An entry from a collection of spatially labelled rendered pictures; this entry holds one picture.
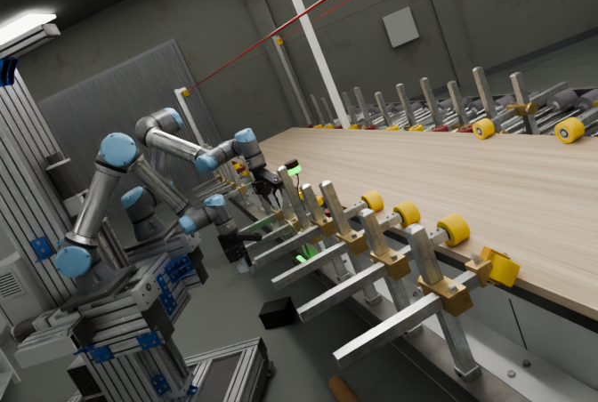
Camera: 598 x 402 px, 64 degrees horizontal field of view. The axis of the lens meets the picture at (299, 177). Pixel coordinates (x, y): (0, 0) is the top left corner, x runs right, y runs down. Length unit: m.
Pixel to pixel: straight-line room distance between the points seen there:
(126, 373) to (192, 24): 7.37
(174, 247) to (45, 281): 0.56
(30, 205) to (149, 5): 7.43
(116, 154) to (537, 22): 7.93
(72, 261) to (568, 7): 8.37
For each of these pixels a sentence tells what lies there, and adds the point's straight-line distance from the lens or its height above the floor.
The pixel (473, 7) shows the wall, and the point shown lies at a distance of 8.77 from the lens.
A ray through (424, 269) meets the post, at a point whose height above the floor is 1.01.
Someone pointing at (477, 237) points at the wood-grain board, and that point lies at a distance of 1.44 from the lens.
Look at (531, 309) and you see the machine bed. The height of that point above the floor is 0.78.
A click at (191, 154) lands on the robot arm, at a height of 1.36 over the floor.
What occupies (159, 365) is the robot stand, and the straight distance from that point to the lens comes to 2.46.
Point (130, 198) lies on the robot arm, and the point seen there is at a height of 1.25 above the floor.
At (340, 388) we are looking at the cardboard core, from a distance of 2.46.
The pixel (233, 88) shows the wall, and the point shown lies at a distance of 8.99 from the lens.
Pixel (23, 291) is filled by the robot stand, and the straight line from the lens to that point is 2.42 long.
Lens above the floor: 1.55
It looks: 13 degrees down
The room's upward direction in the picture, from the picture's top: 23 degrees counter-clockwise
